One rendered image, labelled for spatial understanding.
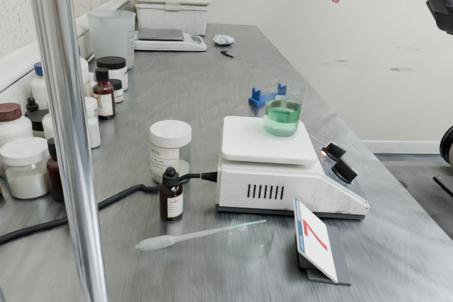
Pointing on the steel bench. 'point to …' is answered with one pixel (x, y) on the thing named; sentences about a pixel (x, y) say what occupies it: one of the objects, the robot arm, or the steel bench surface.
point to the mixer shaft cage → (68, 119)
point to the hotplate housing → (282, 189)
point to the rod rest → (257, 98)
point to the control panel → (331, 170)
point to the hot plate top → (263, 143)
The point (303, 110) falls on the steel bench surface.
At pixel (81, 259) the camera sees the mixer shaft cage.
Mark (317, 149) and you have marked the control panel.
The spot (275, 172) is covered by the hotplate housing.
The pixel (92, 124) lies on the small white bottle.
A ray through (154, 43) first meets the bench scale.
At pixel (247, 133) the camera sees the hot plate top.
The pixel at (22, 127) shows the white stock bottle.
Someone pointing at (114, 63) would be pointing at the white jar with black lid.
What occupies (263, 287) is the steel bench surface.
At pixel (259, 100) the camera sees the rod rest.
